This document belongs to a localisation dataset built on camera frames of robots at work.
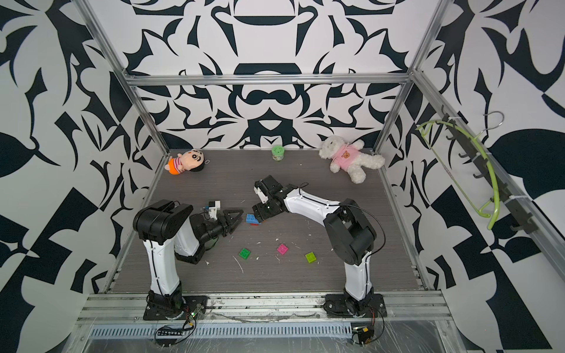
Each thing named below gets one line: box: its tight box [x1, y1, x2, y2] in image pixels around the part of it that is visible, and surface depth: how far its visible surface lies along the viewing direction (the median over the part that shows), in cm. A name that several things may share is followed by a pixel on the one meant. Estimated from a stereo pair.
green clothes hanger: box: [415, 120, 501, 230], surface depth 57 cm
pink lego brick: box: [276, 243, 289, 256], surface depth 87 cm
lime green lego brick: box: [304, 251, 318, 265], surface depth 86 cm
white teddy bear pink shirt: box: [319, 135, 386, 184], surface depth 110 cm
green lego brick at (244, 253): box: [238, 247, 251, 260], surface depth 86 cm
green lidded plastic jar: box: [271, 144, 286, 162], surface depth 117 cm
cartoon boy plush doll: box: [164, 148, 206, 176], surface depth 108 cm
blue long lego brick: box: [245, 213, 259, 225], surface depth 93 cm
